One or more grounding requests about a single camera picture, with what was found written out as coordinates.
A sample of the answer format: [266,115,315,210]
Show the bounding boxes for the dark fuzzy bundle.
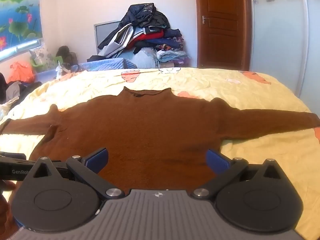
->
[55,45,78,65]

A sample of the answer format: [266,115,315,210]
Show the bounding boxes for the brown knit sweater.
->
[0,86,320,198]

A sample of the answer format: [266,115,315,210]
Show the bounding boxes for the yellow printed bedsheet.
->
[0,66,320,230]

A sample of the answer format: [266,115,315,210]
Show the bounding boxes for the dark clothes heap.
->
[0,72,42,104]

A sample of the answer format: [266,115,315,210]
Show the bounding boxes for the lotus wall poster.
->
[0,0,43,62]

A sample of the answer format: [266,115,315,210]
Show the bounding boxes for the brown wooden door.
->
[194,0,252,70]

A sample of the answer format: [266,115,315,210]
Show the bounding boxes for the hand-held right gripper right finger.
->
[191,149,284,200]

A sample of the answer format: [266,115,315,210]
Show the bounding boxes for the pile of mixed clothes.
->
[97,3,190,68]

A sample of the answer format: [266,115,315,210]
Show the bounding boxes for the green plastic stool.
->
[30,55,63,72]

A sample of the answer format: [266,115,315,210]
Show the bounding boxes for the grey flat panel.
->
[94,20,123,55]

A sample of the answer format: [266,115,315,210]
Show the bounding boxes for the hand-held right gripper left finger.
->
[32,148,125,200]

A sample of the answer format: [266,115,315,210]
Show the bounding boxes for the white wardrobe with flower decals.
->
[250,0,320,110]

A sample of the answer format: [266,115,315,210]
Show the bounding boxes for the blue quilted box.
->
[80,57,138,72]

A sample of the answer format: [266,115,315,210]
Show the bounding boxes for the orange plastic bag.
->
[7,61,34,83]

